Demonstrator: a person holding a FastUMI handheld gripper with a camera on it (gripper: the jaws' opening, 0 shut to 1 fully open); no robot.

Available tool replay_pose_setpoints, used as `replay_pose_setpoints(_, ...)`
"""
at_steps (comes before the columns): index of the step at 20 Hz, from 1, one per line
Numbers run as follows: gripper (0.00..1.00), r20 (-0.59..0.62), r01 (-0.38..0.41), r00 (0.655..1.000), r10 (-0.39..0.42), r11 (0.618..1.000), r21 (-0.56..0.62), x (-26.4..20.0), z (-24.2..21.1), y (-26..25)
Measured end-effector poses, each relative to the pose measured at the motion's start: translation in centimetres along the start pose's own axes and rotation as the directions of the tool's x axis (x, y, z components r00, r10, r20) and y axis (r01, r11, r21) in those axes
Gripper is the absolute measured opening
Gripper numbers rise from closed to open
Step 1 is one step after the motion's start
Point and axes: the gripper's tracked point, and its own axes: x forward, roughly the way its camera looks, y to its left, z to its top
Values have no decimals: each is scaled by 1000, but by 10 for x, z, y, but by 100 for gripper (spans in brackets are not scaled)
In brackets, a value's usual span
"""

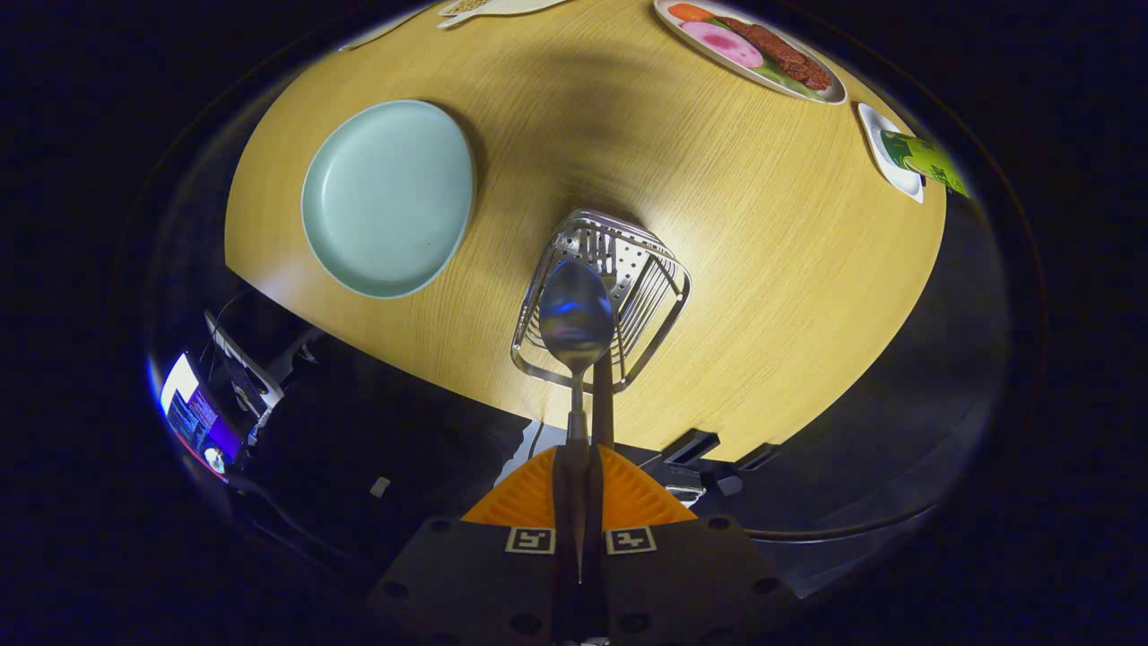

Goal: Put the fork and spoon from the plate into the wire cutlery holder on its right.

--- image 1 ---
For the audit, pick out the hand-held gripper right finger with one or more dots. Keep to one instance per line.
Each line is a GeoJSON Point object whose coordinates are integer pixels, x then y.
{"type": "Point", "coordinates": [686, 588]}

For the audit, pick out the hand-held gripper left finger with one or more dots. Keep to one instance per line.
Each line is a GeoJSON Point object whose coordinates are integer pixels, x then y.
{"type": "Point", "coordinates": [471, 588]}

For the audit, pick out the white metal rack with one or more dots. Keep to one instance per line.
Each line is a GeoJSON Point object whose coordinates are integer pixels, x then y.
{"type": "Point", "coordinates": [242, 363]}

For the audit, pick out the lit computer screen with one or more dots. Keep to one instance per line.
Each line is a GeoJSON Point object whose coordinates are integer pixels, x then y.
{"type": "Point", "coordinates": [193, 413]}

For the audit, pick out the light green plate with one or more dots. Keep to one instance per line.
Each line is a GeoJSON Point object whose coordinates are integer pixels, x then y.
{"type": "Point", "coordinates": [386, 197]}

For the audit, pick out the small white dish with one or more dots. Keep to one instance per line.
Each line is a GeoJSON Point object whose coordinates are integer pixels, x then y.
{"type": "Point", "coordinates": [877, 135]}

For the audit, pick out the green packet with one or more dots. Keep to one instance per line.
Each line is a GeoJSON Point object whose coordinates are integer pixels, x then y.
{"type": "Point", "coordinates": [928, 160]}

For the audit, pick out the plate of meat and vegetables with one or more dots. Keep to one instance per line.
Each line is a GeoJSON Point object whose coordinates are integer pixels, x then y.
{"type": "Point", "coordinates": [780, 54]}

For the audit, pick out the white divided seasoning dish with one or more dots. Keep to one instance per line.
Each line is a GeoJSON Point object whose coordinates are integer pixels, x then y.
{"type": "Point", "coordinates": [498, 7]}

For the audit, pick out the black table bracket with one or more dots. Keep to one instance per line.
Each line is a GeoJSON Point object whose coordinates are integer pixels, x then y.
{"type": "Point", "coordinates": [758, 456]}
{"type": "Point", "coordinates": [691, 446]}

